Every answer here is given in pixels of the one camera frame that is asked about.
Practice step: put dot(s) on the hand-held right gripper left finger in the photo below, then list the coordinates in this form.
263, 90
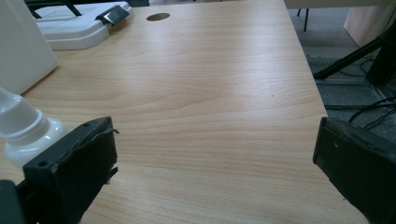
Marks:
71, 168

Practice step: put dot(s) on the black metal stand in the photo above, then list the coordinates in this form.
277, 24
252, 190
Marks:
358, 53

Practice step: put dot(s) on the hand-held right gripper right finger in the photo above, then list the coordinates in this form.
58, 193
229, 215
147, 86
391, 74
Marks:
358, 165

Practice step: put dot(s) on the white plastic bottle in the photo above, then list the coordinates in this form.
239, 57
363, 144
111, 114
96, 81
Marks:
25, 130

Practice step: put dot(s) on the white box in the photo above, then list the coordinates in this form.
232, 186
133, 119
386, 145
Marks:
21, 43

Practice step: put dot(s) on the white flat case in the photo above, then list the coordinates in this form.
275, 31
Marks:
77, 28

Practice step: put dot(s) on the black metal clip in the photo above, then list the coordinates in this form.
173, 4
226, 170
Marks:
113, 14

